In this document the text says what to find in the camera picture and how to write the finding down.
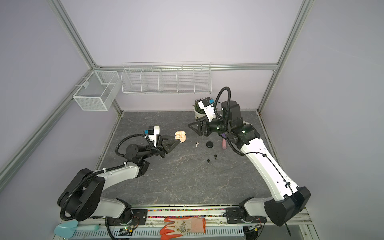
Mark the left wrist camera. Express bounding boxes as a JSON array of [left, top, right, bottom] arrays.
[[144, 125, 160, 148]]

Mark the teal plastic scoop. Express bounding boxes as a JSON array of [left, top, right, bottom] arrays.
[[54, 220, 100, 239]]

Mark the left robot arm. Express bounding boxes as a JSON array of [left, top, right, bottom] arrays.
[[57, 131, 186, 225]]

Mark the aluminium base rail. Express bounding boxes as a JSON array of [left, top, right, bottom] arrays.
[[61, 204, 313, 226]]

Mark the potted green plant white pot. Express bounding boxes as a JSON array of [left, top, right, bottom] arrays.
[[193, 98, 207, 121]]

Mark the black earbud charging case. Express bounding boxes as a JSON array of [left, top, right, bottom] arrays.
[[206, 141, 214, 148]]

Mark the pink earbud charging case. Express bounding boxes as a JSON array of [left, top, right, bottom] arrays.
[[175, 131, 187, 143]]

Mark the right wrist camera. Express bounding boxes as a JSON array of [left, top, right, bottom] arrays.
[[198, 97, 216, 122]]

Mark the white wire shelf basket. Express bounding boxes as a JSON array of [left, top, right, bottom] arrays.
[[121, 62, 212, 94]]

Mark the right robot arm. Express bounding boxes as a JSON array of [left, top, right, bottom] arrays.
[[189, 87, 311, 227]]

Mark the red white work glove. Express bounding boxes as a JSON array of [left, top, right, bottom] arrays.
[[160, 217, 206, 240]]

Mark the white mesh box basket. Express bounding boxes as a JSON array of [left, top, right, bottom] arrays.
[[73, 71, 121, 112]]

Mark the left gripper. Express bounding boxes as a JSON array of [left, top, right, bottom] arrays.
[[140, 135, 180, 161]]

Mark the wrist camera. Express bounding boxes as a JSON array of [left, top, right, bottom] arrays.
[[144, 125, 160, 148], [198, 97, 216, 122]]

